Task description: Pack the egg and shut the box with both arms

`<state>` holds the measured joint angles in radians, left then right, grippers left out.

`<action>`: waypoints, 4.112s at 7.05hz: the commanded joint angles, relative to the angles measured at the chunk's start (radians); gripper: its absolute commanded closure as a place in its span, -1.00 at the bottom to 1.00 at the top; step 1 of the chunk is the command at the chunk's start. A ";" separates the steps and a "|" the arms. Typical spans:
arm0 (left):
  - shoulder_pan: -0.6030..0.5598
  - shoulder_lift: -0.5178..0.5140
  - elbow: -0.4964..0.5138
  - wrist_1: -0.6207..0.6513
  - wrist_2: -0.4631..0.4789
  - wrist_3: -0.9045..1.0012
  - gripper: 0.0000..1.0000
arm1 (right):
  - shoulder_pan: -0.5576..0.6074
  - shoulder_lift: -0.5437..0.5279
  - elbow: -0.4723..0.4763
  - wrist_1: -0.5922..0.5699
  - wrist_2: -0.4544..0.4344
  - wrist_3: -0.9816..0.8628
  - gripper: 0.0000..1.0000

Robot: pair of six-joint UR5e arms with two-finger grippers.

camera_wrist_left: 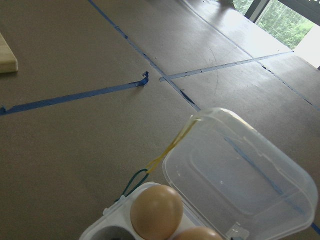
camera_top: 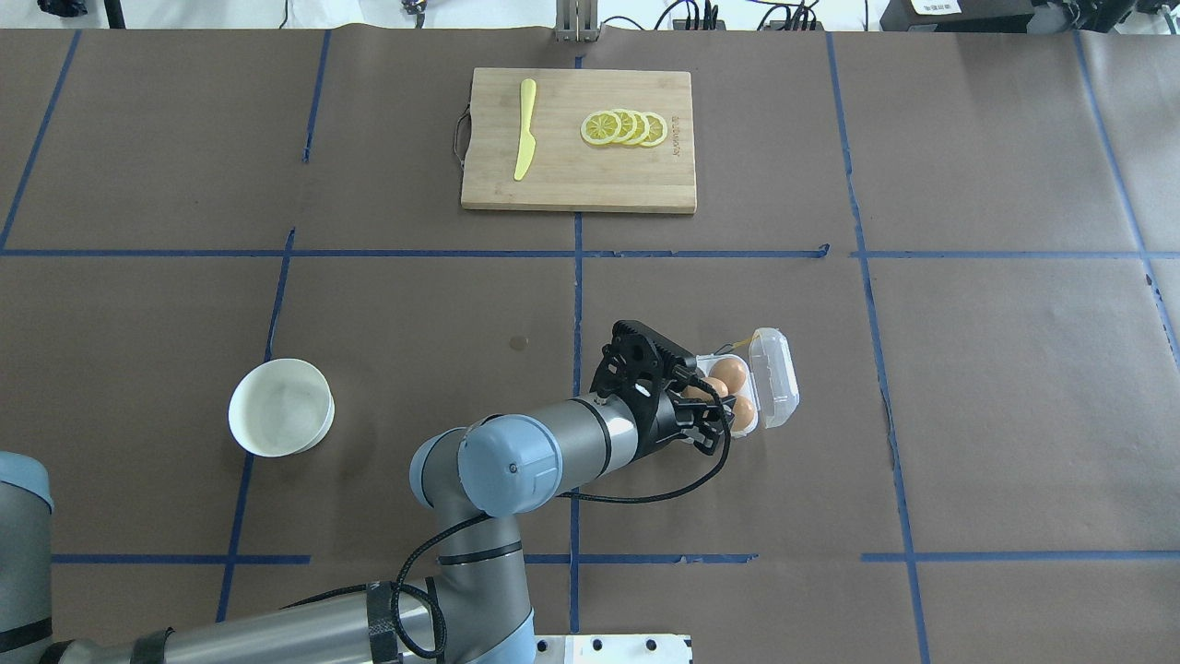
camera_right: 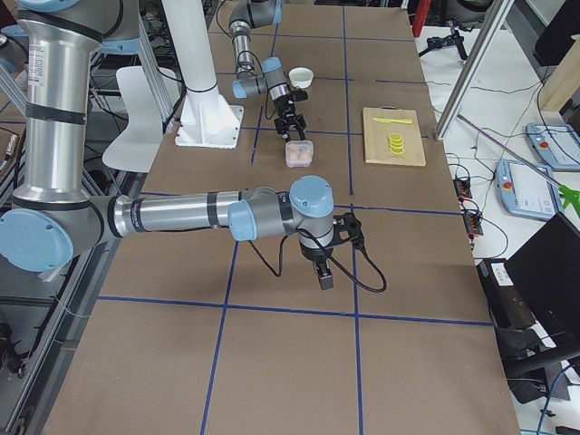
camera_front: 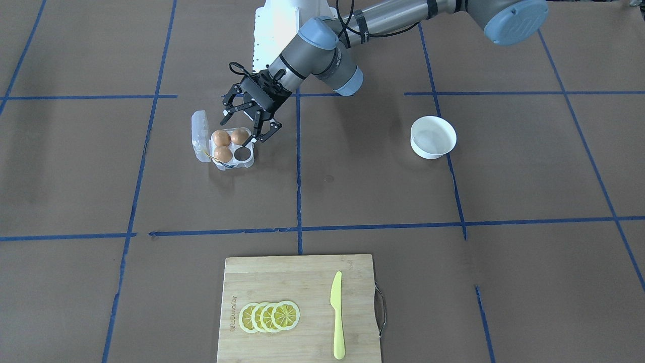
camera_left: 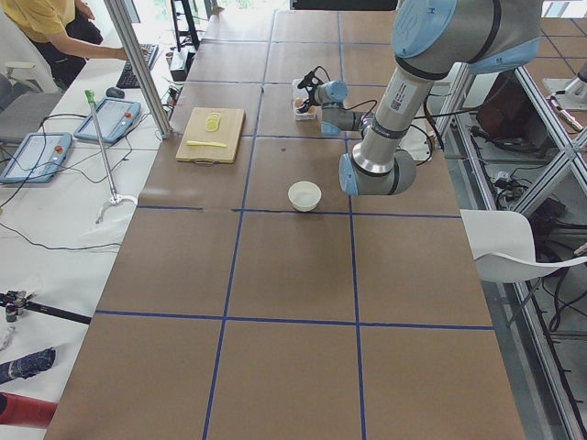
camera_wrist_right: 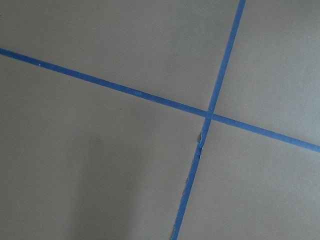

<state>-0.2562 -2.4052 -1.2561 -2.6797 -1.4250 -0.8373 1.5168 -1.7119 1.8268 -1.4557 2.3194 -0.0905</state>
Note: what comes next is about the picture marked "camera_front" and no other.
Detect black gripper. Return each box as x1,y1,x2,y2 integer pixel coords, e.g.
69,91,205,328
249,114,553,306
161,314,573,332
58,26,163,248
220,62,292,143

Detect brown egg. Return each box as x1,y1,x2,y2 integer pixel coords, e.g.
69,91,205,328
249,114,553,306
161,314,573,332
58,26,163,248
213,145,233,163
230,127,250,146
211,130,232,147

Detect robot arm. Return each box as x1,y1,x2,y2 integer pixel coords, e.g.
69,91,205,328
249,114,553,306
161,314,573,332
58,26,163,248
220,1,549,146

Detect clear plastic egg box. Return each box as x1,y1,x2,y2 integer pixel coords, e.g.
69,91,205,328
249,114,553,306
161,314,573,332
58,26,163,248
191,110,255,171

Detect brown egg in box front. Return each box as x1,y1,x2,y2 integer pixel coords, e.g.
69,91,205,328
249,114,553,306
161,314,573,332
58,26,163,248
213,145,233,163

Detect bamboo cutting board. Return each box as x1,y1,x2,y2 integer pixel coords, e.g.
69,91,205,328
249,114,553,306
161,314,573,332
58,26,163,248
216,254,382,362

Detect white bowl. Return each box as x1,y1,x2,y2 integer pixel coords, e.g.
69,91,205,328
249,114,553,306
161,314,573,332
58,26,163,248
410,115,458,159

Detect lemon slice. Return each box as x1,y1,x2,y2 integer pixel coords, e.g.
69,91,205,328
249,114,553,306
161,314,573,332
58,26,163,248
260,303,279,333
251,302,268,333
238,302,258,334
273,300,300,331

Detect yellow plastic knife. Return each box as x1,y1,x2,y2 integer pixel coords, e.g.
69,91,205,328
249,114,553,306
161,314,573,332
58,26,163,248
330,271,346,360

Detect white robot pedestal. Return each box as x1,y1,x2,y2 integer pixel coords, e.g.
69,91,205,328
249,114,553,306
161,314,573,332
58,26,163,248
252,1,337,72

